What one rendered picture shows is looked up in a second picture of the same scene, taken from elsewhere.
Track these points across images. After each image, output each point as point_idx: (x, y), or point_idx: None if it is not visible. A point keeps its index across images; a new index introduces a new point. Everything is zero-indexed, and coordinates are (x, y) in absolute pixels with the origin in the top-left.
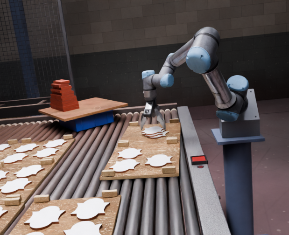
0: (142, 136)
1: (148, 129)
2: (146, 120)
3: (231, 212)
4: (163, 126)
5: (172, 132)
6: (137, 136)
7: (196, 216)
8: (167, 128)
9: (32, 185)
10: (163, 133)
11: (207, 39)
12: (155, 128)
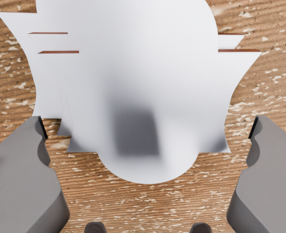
0: (235, 19)
1: (191, 125)
2: (242, 187)
3: None
4: (29, 121)
5: (15, 117)
6: None
7: None
8: (84, 180)
9: None
10: (46, 70)
11: None
12: (138, 144)
